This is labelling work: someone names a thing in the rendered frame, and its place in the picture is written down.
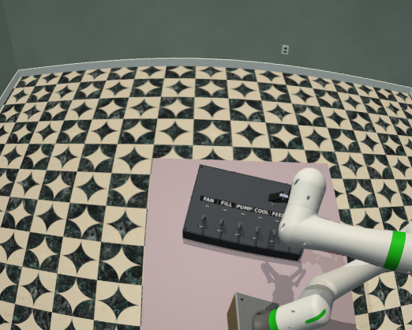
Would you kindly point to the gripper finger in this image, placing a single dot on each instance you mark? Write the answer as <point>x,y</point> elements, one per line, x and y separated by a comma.
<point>275,198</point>

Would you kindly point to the dark grey switch console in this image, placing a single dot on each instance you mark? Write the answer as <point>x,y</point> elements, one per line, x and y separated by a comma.
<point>228,209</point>

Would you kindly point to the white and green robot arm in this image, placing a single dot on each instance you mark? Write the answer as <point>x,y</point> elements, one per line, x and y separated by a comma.
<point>301,228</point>

